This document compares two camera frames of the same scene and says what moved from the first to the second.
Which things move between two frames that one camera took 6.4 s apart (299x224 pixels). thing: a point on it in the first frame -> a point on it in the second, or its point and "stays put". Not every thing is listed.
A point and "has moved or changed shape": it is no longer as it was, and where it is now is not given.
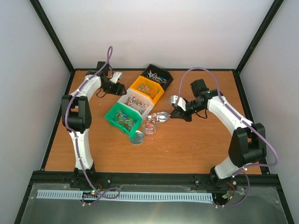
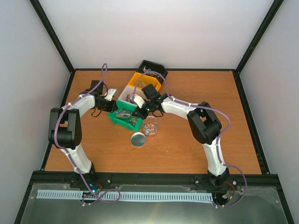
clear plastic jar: (149, 128) stays put
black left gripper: (118, 90) -> (113, 108)
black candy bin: (160, 75) has moved or changed shape
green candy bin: (124, 118) has moved or changed shape
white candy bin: (136, 101) has moved or changed shape
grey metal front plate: (257, 206) stays put
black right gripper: (174, 114) -> (139, 114)
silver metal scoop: (160, 116) -> (125, 113)
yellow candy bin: (148, 87) has moved or changed shape
